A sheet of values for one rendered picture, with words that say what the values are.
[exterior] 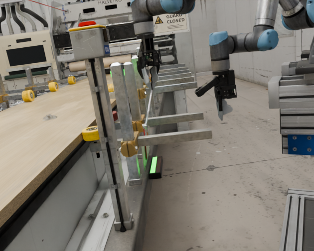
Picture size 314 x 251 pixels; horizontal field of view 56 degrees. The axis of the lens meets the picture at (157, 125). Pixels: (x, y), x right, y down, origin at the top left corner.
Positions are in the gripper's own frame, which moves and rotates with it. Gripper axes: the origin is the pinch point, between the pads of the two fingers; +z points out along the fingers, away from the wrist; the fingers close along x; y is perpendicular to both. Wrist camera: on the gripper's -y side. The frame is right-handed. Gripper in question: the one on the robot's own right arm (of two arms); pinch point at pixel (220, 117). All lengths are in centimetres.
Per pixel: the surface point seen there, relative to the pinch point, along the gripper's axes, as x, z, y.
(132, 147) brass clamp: -33.6, -2.2, -33.4
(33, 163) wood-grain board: -53, -8, -57
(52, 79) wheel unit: 175, -15, -143
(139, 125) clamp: -8.6, -3.1, -33.7
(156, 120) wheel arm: -1.6, -2.7, -27.3
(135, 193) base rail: -38, 12, -34
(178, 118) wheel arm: -1.6, -2.2, -17.8
